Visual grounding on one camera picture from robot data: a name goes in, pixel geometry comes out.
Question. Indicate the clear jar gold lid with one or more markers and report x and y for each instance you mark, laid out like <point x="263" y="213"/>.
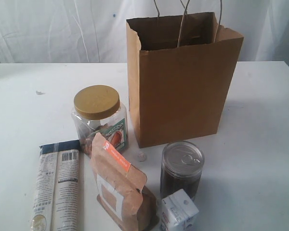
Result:
<point x="98" y="109"/>

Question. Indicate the long noodle packet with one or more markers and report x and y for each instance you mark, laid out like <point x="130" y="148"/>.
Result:
<point x="56" y="196"/>

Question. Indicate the brown kraft pouch orange label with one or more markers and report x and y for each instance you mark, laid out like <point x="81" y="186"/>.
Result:
<point x="122" y="190"/>

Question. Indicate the brown paper shopping bag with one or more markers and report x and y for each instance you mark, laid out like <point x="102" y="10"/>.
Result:
<point x="179" y="72"/>

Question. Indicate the tiny white paper scrap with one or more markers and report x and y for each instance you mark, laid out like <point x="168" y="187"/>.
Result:
<point x="39" y="92"/>

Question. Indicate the clear can dark contents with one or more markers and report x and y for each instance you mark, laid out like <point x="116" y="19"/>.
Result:
<point x="181" y="168"/>

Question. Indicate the small white crumpled scrap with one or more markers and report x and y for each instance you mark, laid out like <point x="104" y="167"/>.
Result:
<point x="141" y="157"/>

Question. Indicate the white backdrop sheet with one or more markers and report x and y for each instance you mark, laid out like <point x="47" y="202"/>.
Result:
<point x="93" y="31"/>

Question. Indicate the small white milk carton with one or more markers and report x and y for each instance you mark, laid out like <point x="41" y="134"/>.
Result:
<point x="178" y="212"/>

